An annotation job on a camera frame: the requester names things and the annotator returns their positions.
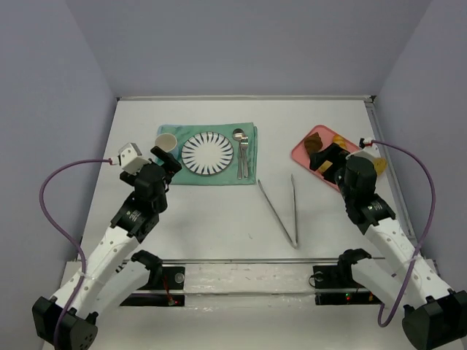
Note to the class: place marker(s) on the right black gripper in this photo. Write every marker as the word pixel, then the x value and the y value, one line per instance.
pixel 329 160

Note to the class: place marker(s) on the green cloth placemat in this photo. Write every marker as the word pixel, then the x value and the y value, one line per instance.
pixel 227 176

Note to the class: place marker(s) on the golden bread loaf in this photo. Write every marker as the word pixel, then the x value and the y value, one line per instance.
pixel 340 141

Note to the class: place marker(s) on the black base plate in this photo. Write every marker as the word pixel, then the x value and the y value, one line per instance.
pixel 333 288
pixel 163 289

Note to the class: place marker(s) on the glazed donut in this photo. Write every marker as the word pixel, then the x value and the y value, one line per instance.
pixel 324 167

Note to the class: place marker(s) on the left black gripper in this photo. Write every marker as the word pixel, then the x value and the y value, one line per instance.
pixel 169 162

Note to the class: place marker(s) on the pink tray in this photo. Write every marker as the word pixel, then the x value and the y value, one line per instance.
pixel 299 155

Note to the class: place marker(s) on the white blue striped plate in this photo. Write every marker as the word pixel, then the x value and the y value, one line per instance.
pixel 207 153

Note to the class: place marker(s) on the brown chocolate croissant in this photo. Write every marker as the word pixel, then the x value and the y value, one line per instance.
pixel 313 143

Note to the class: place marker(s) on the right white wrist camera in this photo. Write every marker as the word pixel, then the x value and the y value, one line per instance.
pixel 366 149

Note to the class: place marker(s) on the beige paper cup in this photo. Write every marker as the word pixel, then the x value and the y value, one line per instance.
pixel 167 142

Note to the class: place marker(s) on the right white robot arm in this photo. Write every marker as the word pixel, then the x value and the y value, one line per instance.
pixel 434 313

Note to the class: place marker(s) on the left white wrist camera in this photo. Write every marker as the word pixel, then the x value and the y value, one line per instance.
pixel 131 159

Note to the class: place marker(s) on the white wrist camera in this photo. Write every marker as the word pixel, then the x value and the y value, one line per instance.
pixel 131 159
pixel 366 149

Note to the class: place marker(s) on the metal tongs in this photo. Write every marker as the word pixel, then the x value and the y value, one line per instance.
pixel 286 220

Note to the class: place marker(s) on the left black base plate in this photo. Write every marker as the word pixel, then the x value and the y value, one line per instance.
pixel 163 289

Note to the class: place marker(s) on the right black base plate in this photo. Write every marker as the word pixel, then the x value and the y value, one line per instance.
pixel 333 288

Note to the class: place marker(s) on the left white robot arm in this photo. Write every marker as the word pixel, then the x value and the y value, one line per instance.
pixel 115 268

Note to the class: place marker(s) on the metal fork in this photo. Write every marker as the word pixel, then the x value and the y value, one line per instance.
pixel 244 143

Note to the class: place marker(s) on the metal spoon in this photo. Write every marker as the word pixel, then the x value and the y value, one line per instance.
pixel 237 136

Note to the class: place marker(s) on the sliced baguette piece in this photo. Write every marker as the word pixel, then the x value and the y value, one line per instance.
pixel 380 165

